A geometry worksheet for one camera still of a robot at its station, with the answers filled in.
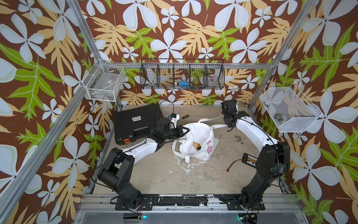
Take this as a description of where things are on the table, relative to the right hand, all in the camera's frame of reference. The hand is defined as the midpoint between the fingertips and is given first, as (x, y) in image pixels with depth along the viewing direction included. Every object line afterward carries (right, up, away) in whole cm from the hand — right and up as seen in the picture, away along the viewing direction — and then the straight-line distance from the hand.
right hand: (236, 117), depth 88 cm
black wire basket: (-36, +31, +8) cm, 48 cm away
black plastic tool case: (-69, -4, +13) cm, 71 cm away
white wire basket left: (-84, +22, -3) cm, 87 cm away
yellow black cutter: (-25, -19, +4) cm, 32 cm away
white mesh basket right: (+28, +5, -8) cm, 29 cm away
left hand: (-30, -6, -6) cm, 32 cm away
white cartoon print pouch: (-24, -17, 0) cm, 29 cm away
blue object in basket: (-34, +23, +6) cm, 41 cm away
